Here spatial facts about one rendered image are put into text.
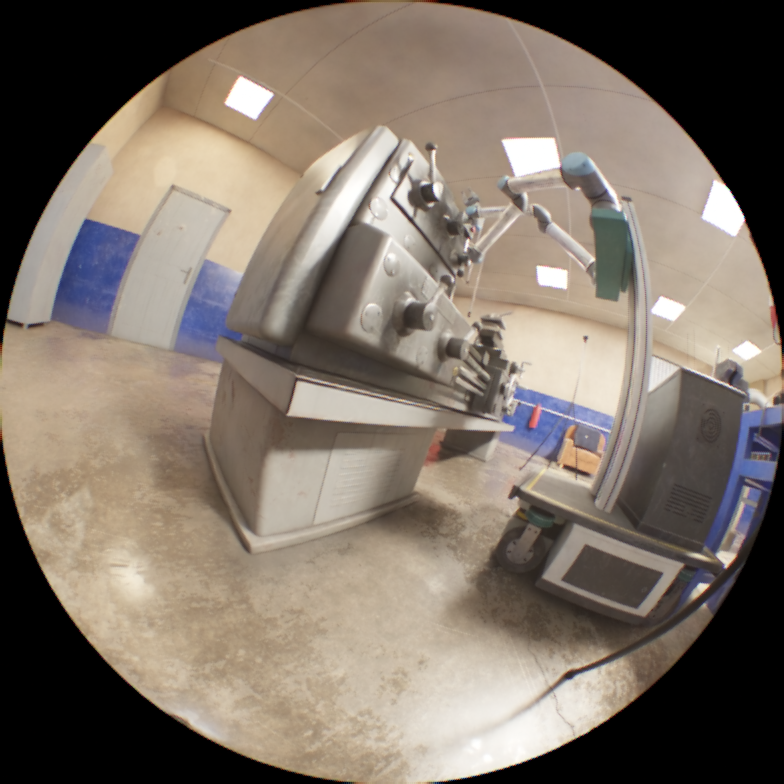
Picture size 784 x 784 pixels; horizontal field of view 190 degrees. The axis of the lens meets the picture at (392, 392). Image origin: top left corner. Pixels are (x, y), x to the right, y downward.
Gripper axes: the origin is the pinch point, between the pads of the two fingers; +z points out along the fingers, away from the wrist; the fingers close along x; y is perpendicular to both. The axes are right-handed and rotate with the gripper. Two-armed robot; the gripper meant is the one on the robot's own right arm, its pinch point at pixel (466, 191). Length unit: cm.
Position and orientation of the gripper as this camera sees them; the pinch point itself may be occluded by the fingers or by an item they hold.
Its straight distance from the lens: 211.0
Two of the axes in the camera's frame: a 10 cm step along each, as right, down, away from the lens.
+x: -7.7, 4.2, 4.7
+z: -5.8, -1.6, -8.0
